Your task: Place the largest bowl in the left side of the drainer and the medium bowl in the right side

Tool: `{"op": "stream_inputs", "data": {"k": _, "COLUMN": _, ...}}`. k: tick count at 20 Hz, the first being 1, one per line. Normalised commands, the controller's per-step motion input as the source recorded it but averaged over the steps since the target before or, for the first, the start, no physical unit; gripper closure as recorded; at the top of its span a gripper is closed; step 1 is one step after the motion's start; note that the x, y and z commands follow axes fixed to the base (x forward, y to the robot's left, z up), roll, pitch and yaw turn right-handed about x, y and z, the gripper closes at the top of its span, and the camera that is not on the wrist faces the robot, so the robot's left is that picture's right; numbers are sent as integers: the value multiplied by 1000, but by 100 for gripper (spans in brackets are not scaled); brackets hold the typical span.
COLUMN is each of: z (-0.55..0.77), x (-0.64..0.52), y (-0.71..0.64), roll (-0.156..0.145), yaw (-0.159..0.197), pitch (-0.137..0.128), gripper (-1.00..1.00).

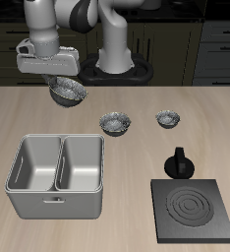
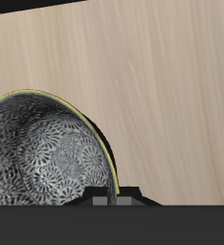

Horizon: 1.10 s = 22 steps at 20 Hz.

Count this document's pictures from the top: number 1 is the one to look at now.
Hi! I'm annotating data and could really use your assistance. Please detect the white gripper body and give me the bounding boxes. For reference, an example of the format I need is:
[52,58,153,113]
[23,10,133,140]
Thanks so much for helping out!
[16,45,82,76]

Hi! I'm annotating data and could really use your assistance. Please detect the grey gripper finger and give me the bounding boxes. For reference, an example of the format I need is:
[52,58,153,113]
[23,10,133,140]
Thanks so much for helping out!
[47,75,58,88]

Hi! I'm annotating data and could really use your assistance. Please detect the large grey bowl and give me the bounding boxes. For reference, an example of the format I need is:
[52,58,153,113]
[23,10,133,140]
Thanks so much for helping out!
[48,76,88,108]

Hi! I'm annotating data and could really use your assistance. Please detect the medium grey bowl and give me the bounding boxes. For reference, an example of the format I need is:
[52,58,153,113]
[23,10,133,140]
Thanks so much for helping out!
[98,111,133,138]

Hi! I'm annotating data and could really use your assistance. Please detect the small grey bowl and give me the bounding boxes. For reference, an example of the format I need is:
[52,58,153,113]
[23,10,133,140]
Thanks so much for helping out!
[154,109,181,130]

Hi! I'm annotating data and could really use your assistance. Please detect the white two-bin basket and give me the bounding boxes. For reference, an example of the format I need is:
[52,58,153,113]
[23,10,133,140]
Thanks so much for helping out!
[4,133,106,221]

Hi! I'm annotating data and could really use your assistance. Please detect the dark kitchen cupboards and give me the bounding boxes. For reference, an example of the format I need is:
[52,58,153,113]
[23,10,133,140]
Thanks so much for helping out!
[0,0,230,88]

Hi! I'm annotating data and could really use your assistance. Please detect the round black knob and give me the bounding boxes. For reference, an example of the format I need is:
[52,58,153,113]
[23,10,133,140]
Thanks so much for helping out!
[163,146,196,180]

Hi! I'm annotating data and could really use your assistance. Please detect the dark grey stove plate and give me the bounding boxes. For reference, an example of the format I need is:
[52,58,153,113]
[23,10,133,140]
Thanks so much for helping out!
[149,178,230,244]

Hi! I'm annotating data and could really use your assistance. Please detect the flat black base plate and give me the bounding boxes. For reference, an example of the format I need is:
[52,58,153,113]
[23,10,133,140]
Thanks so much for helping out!
[78,52,154,83]

